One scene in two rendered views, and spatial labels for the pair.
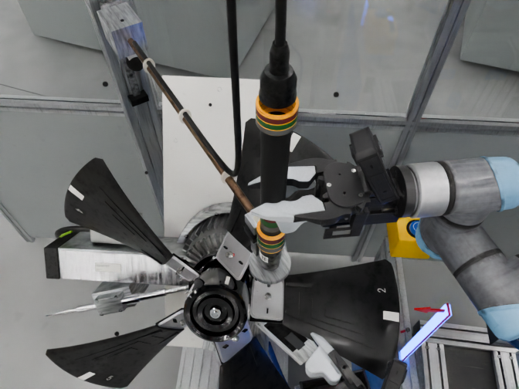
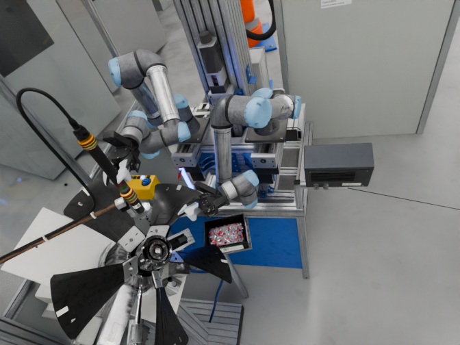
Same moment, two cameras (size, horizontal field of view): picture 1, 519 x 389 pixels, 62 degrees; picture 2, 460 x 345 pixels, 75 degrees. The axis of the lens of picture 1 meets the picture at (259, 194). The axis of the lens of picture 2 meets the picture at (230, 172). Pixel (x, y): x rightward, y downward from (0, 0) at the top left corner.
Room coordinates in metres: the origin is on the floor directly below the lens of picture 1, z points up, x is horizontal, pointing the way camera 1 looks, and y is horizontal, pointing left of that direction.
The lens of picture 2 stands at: (-0.26, 0.56, 2.15)
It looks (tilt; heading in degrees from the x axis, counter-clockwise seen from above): 46 degrees down; 290
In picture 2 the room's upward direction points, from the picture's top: 19 degrees counter-clockwise
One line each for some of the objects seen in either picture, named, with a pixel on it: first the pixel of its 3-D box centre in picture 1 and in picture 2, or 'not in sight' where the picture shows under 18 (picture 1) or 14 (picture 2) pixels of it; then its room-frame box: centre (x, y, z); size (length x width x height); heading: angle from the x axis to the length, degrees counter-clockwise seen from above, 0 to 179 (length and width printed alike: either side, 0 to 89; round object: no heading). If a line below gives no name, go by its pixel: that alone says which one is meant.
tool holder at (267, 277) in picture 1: (266, 247); (133, 205); (0.33, -0.01, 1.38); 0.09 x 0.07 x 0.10; 31
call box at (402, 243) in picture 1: (409, 224); (143, 187); (0.59, -0.40, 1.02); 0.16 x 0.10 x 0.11; 176
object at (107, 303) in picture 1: (110, 302); (136, 333); (0.35, 0.33, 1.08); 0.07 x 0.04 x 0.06; 97
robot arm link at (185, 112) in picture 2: not in sight; (178, 107); (0.42, -0.84, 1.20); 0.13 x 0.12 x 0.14; 20
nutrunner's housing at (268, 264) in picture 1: (273, 195); (113, 175); (0.32, -0.02, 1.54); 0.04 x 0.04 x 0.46
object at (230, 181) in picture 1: (184, 116); (45, 239); (0.58, 0.14, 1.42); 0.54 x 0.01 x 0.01; 31
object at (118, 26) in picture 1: (122, 28); not in sight; (0.86, 0.31, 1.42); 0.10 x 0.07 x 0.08; 31
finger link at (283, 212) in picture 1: (287, 219); (126, 175); (0.30, -0.04, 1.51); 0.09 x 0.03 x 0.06; 105
